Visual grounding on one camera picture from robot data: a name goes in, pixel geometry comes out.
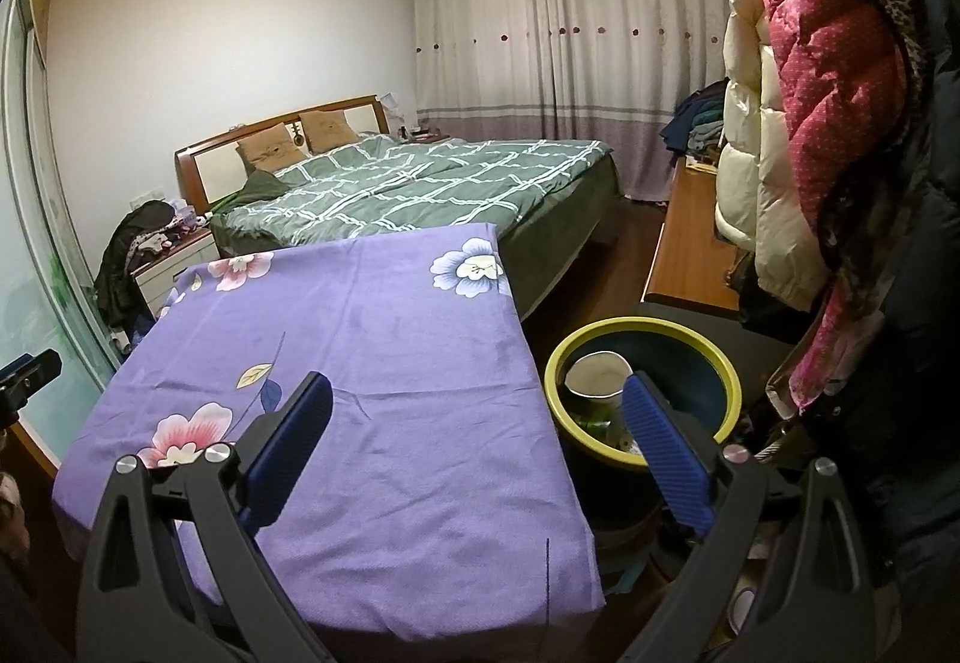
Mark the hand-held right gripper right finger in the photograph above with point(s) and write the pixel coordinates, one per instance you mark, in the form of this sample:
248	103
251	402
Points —
667	460

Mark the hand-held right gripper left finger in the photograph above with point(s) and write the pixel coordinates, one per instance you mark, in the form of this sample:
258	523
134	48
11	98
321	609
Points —
289	460

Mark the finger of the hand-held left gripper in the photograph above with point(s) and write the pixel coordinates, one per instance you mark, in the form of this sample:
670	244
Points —
34	370

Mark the green plastic bag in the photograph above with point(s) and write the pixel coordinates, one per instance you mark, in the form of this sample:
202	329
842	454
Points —
596	423

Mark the yellow rim trash bin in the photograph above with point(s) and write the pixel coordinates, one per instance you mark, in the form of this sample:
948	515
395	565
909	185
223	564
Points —
675	348

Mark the sliding wardrobe door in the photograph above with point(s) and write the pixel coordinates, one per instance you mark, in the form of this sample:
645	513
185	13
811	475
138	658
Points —
45	258

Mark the purple floral tablecloth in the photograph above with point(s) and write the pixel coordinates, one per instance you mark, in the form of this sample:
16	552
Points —
375	370

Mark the pink patterned cloth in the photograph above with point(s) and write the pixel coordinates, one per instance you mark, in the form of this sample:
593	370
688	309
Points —
9	505

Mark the dark clothes heap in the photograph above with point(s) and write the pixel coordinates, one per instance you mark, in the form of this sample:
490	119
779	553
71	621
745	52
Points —
124	258

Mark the light slipper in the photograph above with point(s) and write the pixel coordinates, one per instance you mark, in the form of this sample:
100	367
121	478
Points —
739	610

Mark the pink floral cloth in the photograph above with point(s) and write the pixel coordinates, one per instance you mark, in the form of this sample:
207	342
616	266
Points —
817	363

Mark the white nightstand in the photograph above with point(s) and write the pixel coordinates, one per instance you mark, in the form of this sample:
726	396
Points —
176	262

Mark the wooden cabinet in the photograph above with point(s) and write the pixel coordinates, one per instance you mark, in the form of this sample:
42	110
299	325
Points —
686	243

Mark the wooden bed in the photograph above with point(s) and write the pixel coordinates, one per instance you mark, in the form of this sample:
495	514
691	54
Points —
196	164

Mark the dark green cloth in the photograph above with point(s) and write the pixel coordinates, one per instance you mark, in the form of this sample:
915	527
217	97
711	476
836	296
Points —
259	190

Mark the green checked duvet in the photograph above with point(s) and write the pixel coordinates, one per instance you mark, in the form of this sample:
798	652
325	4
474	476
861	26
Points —
412	190

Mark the brown pillow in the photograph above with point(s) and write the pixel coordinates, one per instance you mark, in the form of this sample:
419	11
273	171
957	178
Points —
262	149
326	130

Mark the dark hanging jacket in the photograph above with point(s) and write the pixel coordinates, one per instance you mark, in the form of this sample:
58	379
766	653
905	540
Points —
930	258

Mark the pile of folded clothes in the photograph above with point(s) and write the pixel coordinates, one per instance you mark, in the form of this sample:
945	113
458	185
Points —
697	115

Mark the wooden bedside table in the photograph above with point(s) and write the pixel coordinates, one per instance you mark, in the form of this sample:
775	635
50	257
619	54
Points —
429	136

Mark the white bedside lamp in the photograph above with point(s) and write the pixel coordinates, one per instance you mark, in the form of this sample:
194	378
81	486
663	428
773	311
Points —
391	106

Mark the red quilted jacket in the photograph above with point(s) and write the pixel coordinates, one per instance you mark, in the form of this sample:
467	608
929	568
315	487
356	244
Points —
832	70

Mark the pink white curtain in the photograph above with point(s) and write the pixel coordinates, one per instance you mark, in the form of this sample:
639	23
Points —
562	33

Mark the wall socket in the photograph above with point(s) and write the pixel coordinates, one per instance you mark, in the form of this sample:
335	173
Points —
145	196

